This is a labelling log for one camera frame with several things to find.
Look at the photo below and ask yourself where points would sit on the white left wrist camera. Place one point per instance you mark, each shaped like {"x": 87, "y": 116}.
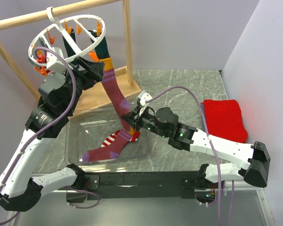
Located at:
{"x": 53, "y": 64}

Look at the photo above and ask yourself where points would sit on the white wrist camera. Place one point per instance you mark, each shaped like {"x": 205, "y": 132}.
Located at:
{"x": 142, "y": 101}
{"x": 53, "y": 64}

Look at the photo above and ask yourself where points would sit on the aluminium frame rail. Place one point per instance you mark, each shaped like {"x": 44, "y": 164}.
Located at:
{"x": 238, "y": 186}

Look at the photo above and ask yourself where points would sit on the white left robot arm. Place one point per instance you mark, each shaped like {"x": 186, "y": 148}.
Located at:
{"x": 19, "y": 190}

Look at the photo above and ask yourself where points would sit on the dark teal sock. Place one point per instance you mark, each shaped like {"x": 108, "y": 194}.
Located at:
{"x": 69, "y": 41}
{"x": 100, "y": 52}

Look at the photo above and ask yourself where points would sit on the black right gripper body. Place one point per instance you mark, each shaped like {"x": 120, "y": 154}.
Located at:
{"x": 148, "y": 121}

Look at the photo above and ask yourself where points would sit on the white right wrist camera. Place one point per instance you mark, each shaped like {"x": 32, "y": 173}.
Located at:
{"x": 142, "y": 101}

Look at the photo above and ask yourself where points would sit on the purple sock with orange cuff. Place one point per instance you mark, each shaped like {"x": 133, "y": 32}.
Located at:
{"x": 119, "y": 102}

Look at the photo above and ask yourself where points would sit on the clear plastic bin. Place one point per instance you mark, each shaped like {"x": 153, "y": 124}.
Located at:
{"x": 91, "y": 139}

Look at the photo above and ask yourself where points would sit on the folded red cloth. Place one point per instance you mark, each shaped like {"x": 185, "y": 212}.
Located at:
{"x": 224, "y": 119}

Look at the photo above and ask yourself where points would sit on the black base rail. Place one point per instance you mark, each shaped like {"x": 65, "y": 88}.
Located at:
{"x": 109, "y": 185}

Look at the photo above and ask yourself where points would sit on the white round sock hanger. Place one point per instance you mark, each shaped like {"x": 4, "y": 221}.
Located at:
{"x": 60, "y": 26}

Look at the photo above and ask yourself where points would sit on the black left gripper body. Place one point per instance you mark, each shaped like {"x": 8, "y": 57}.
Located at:
{"x": 87, "y": 79}

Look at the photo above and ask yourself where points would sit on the red white striped sock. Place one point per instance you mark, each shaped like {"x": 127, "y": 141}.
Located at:
{"x": 111, "y": 138}

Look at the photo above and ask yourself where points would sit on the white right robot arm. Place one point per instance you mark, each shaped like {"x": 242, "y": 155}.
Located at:
{"x": 247, "y": 162}

